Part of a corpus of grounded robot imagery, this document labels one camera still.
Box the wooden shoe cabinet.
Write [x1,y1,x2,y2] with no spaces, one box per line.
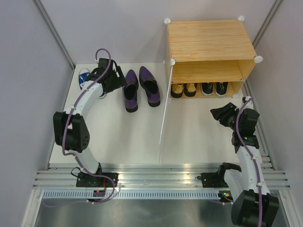
[164,17,263,98]

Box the right blue canvas sneaker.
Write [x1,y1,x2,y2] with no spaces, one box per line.
[98,92,107,99]

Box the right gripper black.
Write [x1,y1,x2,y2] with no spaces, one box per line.
[210,102,242,131]

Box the white slotted cable duct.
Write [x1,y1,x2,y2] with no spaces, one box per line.
[43,189,220,200]

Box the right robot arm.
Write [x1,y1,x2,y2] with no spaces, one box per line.
[210,99,279,227]

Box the purple pointed loafer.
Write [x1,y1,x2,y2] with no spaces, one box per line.
[123,70,139,113]
[139,66,161,107]

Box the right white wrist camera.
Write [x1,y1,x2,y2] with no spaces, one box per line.
[242,96,254,109]

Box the left blue canvas sneaker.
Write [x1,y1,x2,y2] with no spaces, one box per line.
[78,68,90,90]

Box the aluminium rail base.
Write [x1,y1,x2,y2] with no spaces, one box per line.
[32,163,292,190]

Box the black white sneaker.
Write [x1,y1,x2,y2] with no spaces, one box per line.
[215,82,229,96]
[201,82,213,96]

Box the blue canvas sneaker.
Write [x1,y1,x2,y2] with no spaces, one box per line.
[78,68,90,90]
[98,92,107,99]

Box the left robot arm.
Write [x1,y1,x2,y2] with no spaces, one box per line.
[53,58,126,187]

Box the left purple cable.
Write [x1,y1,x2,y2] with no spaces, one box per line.
[42,48,119,208]

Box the white cabinet door panel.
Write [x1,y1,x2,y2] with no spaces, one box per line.
[158,66,173,163]

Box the gold loafer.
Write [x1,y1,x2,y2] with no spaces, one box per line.
[184,83,197,97]
[170,84,184,98]

